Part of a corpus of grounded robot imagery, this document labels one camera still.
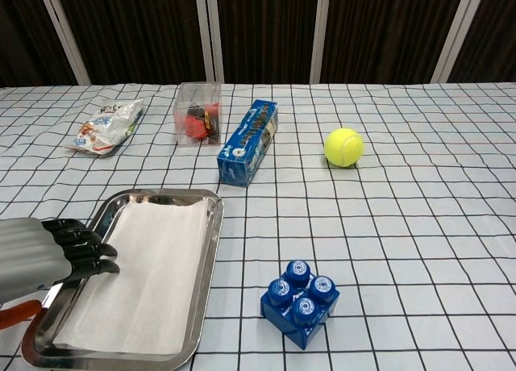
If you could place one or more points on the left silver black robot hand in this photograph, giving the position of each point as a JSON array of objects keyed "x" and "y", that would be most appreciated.
[{"x": 28, "y": 254}]

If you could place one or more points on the stainless steel tray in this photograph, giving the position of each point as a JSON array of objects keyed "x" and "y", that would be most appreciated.
[{"x": 203, "y": 266}]

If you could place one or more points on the white printed snack bag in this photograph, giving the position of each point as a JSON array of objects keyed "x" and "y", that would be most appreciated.
[{"x": 106, "y": 125}]

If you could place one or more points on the clear box with red parts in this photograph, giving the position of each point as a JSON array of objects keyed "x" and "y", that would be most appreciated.
[{"x": 199, "y": 121}]

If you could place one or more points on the long blue carton box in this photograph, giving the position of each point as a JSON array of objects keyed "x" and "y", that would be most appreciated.
[{"x": 246, "y": 149}]

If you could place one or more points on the blue cube toy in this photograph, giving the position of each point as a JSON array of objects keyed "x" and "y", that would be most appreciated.
[{"x": 300, "y": 306}]

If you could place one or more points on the yellow tennis ball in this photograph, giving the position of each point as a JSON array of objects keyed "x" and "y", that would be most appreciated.
[{"x": 344, "y": 147}]

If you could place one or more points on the white checkered tablecloth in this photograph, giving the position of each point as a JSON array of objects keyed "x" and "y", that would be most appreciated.
[{"x": 403, "y": 246}]

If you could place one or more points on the white partition frame post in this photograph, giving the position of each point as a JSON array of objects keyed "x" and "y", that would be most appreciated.
[
  {"x": 210, "y": 32},
  {"x": 455, "y": 32},
  {"x": 320, "y": 32},
  {"x": 64, "y": 34}
]

